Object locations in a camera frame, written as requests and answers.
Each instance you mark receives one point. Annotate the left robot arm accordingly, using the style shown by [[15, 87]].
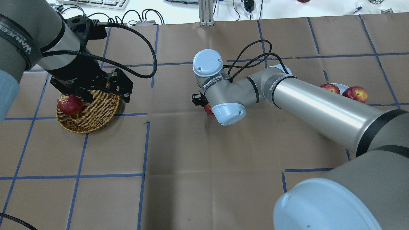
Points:
[[33, 33]]

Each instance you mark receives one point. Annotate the aluminium frame post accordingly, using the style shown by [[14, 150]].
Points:
[[206, 12]]

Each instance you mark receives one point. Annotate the yellow-red apple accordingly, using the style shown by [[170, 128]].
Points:
[[208, 109]]

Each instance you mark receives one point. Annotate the red apple on plate side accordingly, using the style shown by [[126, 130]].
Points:
[[356, 93]]

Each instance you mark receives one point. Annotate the brown wicker basket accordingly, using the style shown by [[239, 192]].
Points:
[[93, 116]]

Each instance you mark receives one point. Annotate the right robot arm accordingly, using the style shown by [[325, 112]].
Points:
[[164, 164]]

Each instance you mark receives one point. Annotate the light blue plate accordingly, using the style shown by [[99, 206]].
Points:
[[342, 88]]

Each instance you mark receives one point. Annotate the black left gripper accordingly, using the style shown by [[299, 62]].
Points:
[[80, 72]]

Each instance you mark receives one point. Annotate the dark red apple in basket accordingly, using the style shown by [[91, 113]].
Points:
[[70, 105]]

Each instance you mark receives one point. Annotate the red apple on plate back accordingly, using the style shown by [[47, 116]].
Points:
[[331, 87]]

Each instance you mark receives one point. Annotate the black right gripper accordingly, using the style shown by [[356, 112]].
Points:
[[197, 100]]

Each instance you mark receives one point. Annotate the white keyboard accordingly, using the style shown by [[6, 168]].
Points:
[[108, 4]]

